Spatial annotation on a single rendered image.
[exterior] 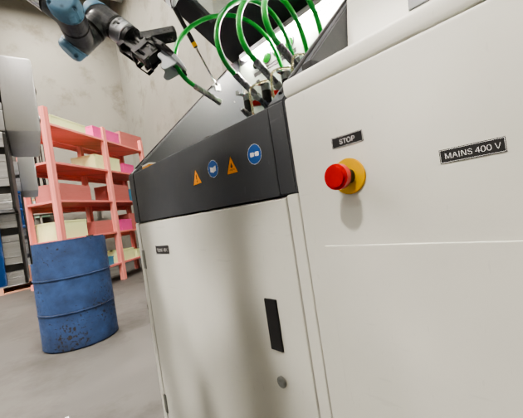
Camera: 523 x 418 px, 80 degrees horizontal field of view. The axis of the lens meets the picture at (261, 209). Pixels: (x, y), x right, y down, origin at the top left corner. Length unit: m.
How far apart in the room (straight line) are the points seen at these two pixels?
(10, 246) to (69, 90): 8.56
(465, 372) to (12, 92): 0.62
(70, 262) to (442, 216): 2.41
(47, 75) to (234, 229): 8.59
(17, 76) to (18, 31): 9.01
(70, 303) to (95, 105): 6.87
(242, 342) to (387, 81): 0.57
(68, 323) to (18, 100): 2.26
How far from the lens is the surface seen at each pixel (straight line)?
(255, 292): 0.65
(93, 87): 9.14
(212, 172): 0.70
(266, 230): 0.58
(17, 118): 0.47
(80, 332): 2.65
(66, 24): 1.07
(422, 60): 0.45
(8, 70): 0.49
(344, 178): 0.43
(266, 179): 0.57
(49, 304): 2.67
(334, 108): 0.49
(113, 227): 5.54
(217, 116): 1.32
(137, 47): 1.09
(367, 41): 0.48
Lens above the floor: 0.77
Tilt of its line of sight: level
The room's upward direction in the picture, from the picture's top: 9 degrees counter-clockwise
